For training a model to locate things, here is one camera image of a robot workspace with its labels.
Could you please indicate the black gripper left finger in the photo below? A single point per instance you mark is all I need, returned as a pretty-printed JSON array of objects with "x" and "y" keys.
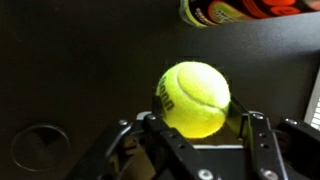
[{"x": 133, "y": 153}]

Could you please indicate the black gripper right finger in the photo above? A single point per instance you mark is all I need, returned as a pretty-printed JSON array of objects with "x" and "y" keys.
[{"x": 266, "y": 150}]

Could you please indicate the green tennis ball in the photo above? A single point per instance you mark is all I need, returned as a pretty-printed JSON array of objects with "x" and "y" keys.
[{"x": 193, "y": 100}]

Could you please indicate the white ribbed panel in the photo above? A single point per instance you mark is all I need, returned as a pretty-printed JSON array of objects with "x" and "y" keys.
[{"x": 315, "y": 106}]

